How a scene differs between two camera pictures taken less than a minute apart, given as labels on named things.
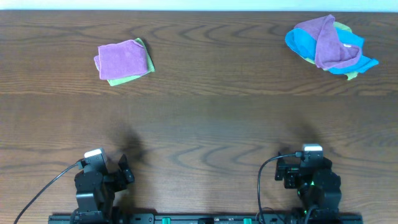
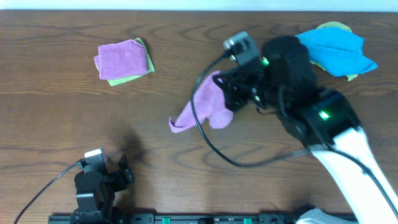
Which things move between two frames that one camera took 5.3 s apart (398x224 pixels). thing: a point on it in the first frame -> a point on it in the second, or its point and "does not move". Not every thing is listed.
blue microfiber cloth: [304, 44] does not move
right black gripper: [291, 172] -> [234, 87]
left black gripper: [117, 177] does not move
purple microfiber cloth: [330, 53] -> [209, 102]
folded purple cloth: [125, 59] does not move
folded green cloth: [150, 70] does not move
